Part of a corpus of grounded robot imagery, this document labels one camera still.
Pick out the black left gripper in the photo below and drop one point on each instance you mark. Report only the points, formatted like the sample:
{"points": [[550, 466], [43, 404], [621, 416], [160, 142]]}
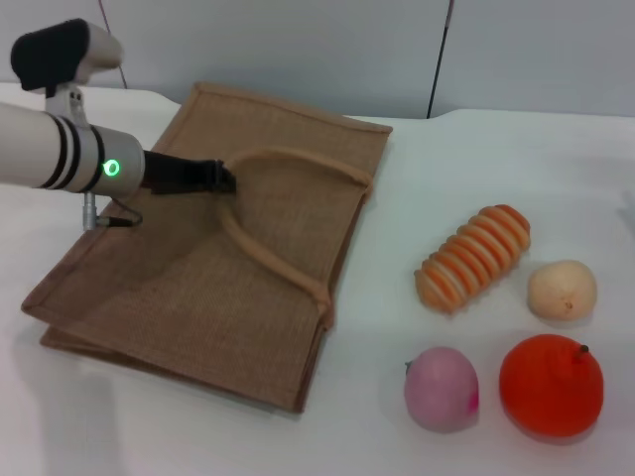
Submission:
{"points": [[178, 173]]}

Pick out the brown jute handbag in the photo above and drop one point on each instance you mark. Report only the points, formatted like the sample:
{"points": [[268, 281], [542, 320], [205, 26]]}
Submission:
{"points": [[198, 297]]}

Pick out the orange fruit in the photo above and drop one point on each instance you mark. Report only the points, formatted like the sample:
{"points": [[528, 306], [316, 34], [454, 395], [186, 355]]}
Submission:
{"points": [[546, 387]]}

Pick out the thin dark vertical strip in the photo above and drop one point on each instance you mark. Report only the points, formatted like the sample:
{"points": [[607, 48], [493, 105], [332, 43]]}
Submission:
{"points": [[436, 84]]}

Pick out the striped orange bread loaf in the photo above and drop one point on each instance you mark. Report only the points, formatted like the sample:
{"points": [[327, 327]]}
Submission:
{"points": [[471, 258]]}

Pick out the pink peach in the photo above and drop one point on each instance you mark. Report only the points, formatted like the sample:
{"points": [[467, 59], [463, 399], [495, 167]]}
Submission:
{"points": [[439, 389]]}

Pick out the pale beige round fruit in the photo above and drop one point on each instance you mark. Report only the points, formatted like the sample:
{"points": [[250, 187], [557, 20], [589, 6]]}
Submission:
{"points": [[560, 290]]}

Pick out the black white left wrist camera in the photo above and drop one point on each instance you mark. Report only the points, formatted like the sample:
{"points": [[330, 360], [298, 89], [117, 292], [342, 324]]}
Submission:
{"points": [[59, 52]]}

